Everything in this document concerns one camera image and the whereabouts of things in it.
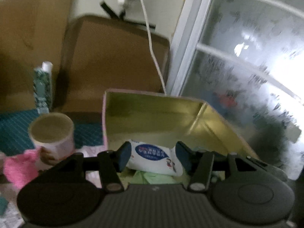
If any green white milk carton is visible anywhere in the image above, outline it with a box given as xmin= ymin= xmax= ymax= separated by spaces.
xmin=33 ymin=61 xmax=53 ymax=115

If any white power cable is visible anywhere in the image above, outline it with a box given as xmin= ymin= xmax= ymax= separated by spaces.
xmin=138 ymin=0 xmax=168 ymax=95

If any light green cloth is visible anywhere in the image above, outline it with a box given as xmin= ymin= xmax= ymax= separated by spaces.
xmin=117 ymin=169 xmax=190 ymax=187

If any pink macaron biscuit tin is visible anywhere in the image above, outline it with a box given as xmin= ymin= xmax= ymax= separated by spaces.
xmin=102 ymin=89 xmax=258 ymax=158

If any chevron patterned tablecloth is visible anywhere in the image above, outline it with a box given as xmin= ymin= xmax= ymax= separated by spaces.
xmin=1 ymin=146 xmax=105 ymax=227

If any pink fluffy cloth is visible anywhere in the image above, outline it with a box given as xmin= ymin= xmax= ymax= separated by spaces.
xmin=3 ymin=149 xmax=39 ymax=189

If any large brown cardboard sheet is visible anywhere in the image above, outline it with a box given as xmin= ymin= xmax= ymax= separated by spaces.
xmin=1 ymin=0 xmax=73 ymax=112

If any round nut can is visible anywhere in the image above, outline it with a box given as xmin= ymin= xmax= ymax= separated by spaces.
xmin=28 ymin=112 xmax=75 ymax=166

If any teal quilted mat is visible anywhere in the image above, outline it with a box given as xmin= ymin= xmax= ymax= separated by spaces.
xmin=0 ymin=109 xmax=104 ymax=156

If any white frosted glass door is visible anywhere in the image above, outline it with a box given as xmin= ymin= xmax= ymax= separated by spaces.
xmin=166 ymin=0 xmax=303 ymax=180

